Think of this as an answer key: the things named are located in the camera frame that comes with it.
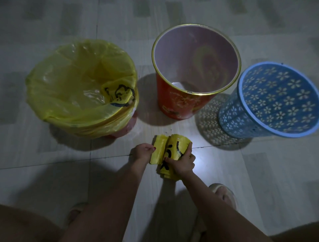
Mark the person's left hand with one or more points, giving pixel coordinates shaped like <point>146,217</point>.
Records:
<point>143,152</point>

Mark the person's right hand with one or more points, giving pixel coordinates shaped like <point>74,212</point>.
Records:
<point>182,163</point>

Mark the person's right thumb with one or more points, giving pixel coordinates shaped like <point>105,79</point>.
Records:
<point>187,149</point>

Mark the person's left fingers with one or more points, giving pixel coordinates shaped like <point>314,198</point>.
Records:
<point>149,148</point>

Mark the yellow garbage bag roll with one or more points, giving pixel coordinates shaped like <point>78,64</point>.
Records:
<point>169,154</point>

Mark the person's right forearm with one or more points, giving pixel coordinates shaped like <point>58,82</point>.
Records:
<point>219,212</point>

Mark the person's left forearm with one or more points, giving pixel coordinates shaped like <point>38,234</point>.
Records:
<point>107,207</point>

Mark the pink plastic waste bin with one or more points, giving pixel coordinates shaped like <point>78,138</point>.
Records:
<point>124,127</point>

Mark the person's right slipper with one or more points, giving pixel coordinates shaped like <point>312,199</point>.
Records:
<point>224,194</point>

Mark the person's slipper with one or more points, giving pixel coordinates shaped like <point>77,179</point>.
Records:
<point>76,212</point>
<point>224,194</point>

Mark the red gold-rimmed waste bin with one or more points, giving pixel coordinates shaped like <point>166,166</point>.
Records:
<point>189,74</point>

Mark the yellow plastic bin liner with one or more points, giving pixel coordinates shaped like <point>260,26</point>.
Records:
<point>79,87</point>

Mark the blue flower-pattern waste bin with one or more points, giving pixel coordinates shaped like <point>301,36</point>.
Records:
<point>271,102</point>

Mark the person's left slipper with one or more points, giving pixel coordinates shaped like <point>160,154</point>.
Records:
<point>76,212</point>

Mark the person's right leg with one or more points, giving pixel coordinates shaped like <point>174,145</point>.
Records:
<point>296,233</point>

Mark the person's leg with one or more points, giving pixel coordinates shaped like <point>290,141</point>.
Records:
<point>22,224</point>
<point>296,233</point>

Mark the person's left leg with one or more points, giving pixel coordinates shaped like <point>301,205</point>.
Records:
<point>22,224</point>

